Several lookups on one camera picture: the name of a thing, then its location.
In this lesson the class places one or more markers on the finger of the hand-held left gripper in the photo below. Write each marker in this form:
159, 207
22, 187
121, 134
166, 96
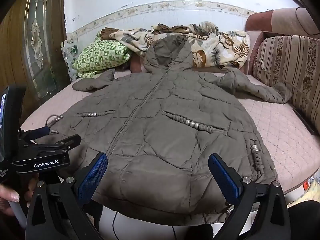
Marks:
41, 131
67, 141

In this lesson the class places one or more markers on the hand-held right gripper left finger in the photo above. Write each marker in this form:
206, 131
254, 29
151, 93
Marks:
93, 172

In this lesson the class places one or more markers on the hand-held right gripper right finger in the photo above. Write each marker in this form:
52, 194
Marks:
223, 177

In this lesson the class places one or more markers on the grey-brown padded hooded jacket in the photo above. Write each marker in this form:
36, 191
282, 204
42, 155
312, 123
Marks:
160, 130

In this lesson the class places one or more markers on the person's left hand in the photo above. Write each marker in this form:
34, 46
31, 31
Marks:
7, 195

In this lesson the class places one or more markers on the pink quilted bed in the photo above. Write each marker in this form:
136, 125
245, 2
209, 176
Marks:
280, 135

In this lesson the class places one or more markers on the orange plastic thing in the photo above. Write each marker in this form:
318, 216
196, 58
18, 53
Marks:
306, 183

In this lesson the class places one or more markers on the floral plastic bag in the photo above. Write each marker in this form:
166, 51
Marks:
70, 51

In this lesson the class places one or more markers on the wooden stained glass door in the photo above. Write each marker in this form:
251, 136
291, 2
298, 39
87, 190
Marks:
37, 42

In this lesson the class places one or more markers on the dark cloth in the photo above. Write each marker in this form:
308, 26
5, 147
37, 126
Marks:
305, 220

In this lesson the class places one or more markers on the green checked pillow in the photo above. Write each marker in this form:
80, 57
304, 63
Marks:
100, 55

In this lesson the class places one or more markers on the brown ruffled cloth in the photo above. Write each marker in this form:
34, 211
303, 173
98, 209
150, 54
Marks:
108, 33

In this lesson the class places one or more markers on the leaf print blanket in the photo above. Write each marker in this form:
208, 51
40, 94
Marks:
215, 47

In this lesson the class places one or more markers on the striped floral sofa cushion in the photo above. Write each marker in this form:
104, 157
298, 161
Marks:
287, 62

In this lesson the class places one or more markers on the pink sofa armrest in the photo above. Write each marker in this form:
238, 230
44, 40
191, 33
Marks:
280, 20

